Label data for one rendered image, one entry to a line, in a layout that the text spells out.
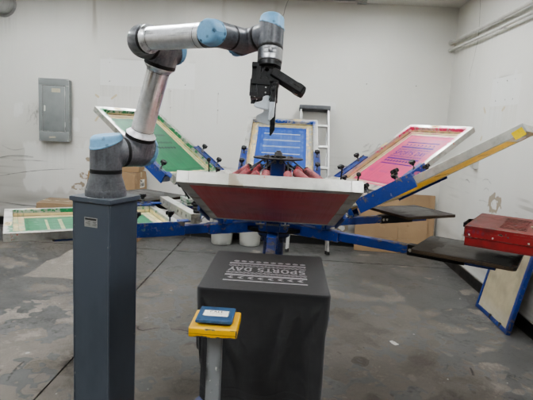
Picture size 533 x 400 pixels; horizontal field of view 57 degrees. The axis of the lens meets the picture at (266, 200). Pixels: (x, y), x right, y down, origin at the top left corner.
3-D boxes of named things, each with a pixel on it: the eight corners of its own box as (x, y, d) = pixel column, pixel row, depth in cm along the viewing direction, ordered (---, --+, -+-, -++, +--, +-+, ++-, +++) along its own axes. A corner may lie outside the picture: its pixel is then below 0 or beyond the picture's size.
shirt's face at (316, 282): (329, 297, 161) (329, 295, 161) (198, 288, 162) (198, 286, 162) (320, 258, 208) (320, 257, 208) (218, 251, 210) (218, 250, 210)
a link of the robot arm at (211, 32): (111, 19, 165) (216, 8, 135) (137, 25, 173) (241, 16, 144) (110, 55, 167) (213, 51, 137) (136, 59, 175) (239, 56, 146)
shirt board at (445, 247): (523, 266, 243) (525, 250, 242) (514, 286, 209) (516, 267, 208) (290, 225, 313) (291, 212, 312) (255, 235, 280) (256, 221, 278)
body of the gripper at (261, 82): (250, 106, 148) (253, 68, 149) (278, 107, 147) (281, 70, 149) (248, 97, 140) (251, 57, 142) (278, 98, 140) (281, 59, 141)
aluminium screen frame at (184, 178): (363, 193, 150) (363, 181, 150) (175, 182, 152) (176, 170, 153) (334, 225, 227) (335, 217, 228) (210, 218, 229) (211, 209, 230)
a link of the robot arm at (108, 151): (82, 167, 181) (82, 131, 179) (113, 167, 192) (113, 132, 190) (101, 171, 174) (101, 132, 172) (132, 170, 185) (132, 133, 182)
